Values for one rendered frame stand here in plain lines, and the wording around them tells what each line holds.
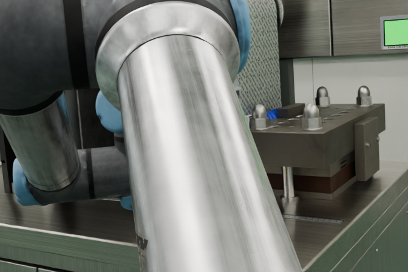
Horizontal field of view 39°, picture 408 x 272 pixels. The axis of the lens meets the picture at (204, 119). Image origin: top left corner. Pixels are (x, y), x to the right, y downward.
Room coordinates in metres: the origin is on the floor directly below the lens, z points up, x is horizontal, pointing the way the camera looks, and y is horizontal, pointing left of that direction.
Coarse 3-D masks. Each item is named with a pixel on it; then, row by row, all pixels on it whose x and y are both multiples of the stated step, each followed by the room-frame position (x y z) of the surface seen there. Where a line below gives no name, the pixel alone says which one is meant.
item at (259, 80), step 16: (256, 32) 1.20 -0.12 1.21; (272, 32) 1.27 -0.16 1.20; (256, 48) 1.20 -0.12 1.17; (272, 48) 1.26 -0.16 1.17; (256, 64) 1.19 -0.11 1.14; (272, 64) 1.26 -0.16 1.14; (240, 80) 1.13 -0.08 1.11; (256, 80) 1.19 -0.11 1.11; (272, 80) 1.25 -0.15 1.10; (240, 96) 1.13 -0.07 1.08; (256, 96) 1.19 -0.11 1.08; (272, 96) 1.25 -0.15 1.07
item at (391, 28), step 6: (390, 24) 1.24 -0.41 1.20; (396, 24) 1.23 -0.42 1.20; (402, 24) 1.23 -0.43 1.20; (390, 30) 1.24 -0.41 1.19; (396, 30) 1.23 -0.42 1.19; (402, 30) 1.23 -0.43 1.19; (390, 36) 1.24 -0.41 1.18; (396, 36) 1.23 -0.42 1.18; (402, 36) 1.23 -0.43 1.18; (390, 42) 1.24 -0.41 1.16; (396, 42) 1.23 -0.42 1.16; (402, 42) 1.23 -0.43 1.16
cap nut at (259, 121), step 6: (258, 108) 1.03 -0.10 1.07; (264, 108) 1.04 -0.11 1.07; (252, 114) 1.04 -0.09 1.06; (258, 114) 1.03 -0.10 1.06; (264, 114) 1.03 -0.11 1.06; (252, 120) 1.04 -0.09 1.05; (258, 120) 1.03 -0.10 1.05; (264, 120) 1.03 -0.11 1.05; (252, 126) 1.04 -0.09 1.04; (258, 126) 1.03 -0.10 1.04; (264, 126) 1.03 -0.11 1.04
